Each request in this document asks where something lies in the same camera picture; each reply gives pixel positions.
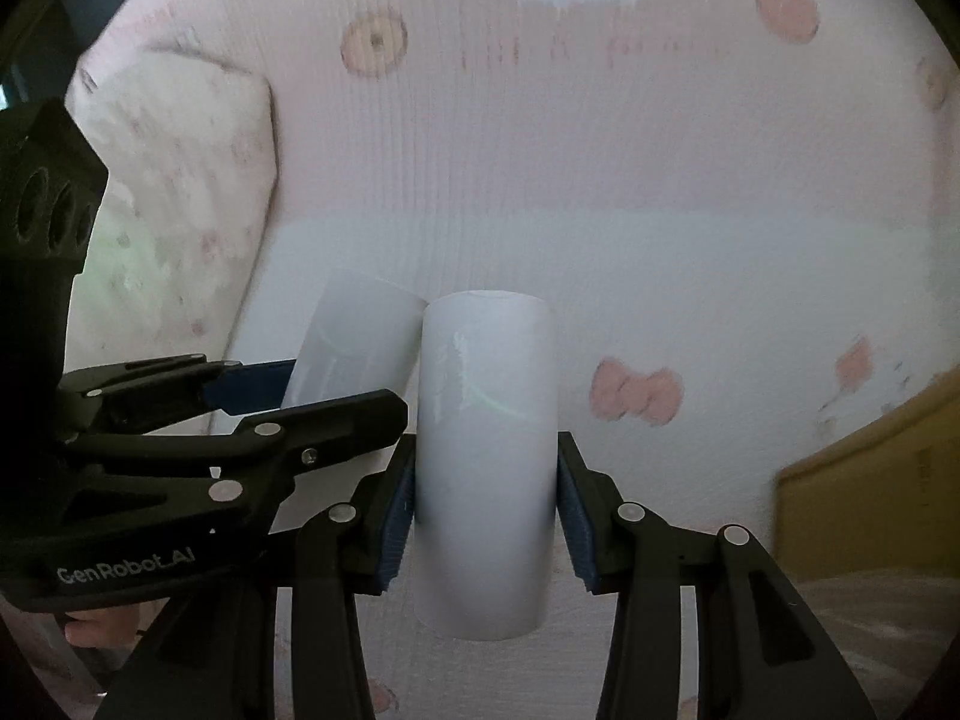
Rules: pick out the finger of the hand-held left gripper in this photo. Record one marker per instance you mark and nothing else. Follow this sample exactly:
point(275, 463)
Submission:
point(330, 427)
point(251, 386)

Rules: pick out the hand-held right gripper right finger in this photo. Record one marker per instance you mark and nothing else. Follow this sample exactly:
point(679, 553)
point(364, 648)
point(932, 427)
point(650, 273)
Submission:
point(574, 529)

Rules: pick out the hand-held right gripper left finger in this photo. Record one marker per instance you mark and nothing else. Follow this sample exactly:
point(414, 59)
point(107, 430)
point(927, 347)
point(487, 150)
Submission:
point(397, 529)

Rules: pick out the white paper roll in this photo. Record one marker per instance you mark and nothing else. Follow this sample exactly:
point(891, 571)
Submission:
point(486, 465)
point(352, 345)

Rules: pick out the brown cardboard box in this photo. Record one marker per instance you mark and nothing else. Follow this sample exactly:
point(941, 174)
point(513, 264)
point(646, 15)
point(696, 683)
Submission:
point(877, 480)

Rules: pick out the person's left hand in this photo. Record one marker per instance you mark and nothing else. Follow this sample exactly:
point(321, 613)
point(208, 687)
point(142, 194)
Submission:
point(101, 626)

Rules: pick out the pale floral pillow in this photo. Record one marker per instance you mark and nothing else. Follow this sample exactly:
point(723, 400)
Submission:
point(180, 195)

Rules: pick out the pink cat print blanket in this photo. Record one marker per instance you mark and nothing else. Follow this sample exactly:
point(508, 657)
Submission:
point(600, 165)

